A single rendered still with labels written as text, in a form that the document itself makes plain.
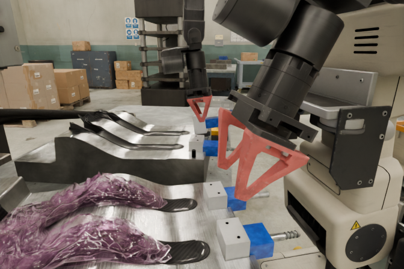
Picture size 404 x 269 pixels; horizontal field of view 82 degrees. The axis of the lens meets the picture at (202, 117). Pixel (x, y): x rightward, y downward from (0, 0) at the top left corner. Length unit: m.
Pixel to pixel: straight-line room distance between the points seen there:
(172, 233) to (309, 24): 0.35
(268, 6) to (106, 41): 7.87
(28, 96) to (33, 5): 5.48
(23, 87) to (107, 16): 4.31
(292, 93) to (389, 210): 0.47
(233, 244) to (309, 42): 0.27
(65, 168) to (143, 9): 4.17
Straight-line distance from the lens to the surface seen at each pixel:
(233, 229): 0.38
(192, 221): 0.43
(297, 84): 0.25
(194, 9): 0.67
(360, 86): 0.52
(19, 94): 4.46
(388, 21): 0.52
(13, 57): 1.31
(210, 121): 0.68
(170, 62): 0.67
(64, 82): 5.13
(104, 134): 0.69
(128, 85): 7.42
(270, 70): 0.25
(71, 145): 0.66
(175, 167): 0.57
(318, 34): 0.26
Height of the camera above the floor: 1.14
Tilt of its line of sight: 16 degrees down
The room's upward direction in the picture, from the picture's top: straight up
